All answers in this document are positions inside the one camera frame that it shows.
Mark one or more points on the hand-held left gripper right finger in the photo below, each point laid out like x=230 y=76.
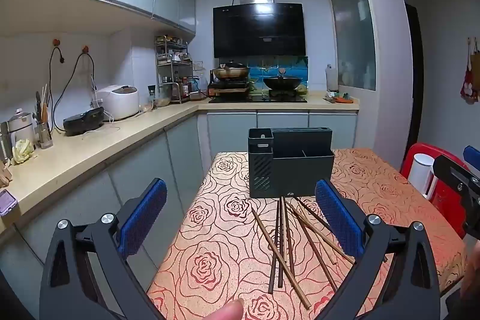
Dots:
x=337 y=226

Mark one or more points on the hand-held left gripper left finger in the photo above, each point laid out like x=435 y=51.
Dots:
x=144 y=218

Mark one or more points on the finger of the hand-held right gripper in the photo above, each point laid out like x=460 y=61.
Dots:
x=455 y=181
x=472 y=155

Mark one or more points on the pile of chopsticks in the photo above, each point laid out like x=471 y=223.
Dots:
x=280 y=256

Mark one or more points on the dark grey utensil holder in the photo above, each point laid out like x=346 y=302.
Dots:
x=300 y=173

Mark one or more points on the person's right hand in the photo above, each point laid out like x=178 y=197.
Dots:
x=471 y=275

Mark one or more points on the person's left hand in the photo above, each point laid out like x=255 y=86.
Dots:
x=227 y=310

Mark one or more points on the red plastic chair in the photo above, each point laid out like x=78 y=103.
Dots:
x=448 y=207

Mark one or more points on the white electric kettle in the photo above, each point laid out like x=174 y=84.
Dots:
x=418 y=170

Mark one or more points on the hanging apron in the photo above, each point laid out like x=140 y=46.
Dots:
x=470 y=84

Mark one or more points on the rose-print tablecloth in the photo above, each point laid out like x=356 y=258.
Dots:
x=225 y=248

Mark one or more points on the black electric griddle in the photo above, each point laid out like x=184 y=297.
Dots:
x=84 y=121

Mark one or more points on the white rice cooker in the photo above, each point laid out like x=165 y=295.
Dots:
x=118 y=102

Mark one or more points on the cutting board with vegetables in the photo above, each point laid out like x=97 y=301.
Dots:
x=341 y=99

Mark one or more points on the metal cup of kitchen tools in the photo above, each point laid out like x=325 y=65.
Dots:
x=44 y=136

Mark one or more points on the purple box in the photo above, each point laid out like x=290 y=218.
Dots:
x=7 y=202

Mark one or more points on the napa cabbage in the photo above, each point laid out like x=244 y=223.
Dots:
x=23 y=151

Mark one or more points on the wooden blocks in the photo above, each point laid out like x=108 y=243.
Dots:
x=5 y=173

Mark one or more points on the black glass cooktop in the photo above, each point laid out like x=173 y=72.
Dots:
x=262 y=99

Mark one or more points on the black wok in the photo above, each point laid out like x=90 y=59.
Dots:
x=283 y=82

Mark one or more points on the portable gas stove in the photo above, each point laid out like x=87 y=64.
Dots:
x=228 y=87

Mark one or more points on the metal spice rack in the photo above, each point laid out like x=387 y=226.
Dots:
x=172 y=61

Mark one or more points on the frying pan with lid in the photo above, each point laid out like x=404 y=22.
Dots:
x=230 y=72

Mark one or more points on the blue picture backsplash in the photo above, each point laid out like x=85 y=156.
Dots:
x=258 y=74

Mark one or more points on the frosted glass window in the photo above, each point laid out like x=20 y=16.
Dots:
x=352 y=24

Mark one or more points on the black range hood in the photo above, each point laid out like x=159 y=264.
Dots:
x=258 y=31

